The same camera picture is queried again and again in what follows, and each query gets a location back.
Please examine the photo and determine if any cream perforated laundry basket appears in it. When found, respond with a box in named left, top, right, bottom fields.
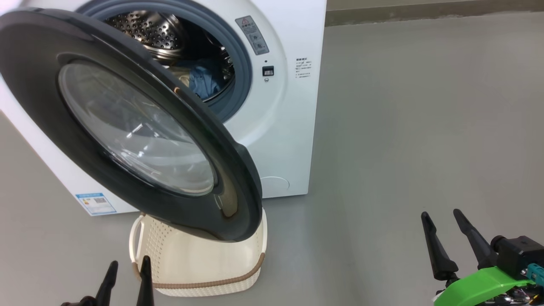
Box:
left=129, top=207, right=268, bottom=297

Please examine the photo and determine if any small printed text sticker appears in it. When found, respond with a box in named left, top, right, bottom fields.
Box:
left=295, top=59, right=313, bottom=79

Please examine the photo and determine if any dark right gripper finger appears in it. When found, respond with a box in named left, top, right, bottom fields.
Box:
left=453, top=208, right=498, bottom=270
left=421, top=211, right=459, bottom=292

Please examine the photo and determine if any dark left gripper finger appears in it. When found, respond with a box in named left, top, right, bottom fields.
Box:
left=136, top=255, right=155, bottom=306
left=94, top=261, right=119, bottom=306

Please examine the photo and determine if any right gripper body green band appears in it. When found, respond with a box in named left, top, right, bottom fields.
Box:
left=433, top=267, right=536, bottom=306

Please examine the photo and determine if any grey warning sticker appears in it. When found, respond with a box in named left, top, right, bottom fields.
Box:
left=235, top=16, right=270, bottom=56

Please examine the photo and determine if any grey rubber door gasket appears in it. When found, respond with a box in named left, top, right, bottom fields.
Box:
left=76, top=0, right=253, bottom=124

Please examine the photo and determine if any blue cartoon print garment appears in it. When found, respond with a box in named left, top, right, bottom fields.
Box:
left=187, top=59, right=224, bottom=100

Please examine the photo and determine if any right camera cable teal connector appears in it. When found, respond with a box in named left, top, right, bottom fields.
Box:
left=526, top=263, right=544, bottom=287

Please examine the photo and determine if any dark round washing machine door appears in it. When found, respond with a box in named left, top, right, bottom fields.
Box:
left=0, top=8, right=263, bottom=243

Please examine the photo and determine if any white washing machine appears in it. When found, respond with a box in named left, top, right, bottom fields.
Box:
left=0, top=0, right=328, bottom=217

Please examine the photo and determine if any round drain filter cover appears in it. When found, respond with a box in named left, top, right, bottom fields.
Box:
left=259, top=176, right=290, bottom=198

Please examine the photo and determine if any steel washing drum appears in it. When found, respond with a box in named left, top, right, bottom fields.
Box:
left=104, top=11, right=234, bottom=102

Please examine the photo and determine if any blue energy label sticker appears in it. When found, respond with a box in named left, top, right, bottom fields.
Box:
left=76, top=193, right=117, bottom=216

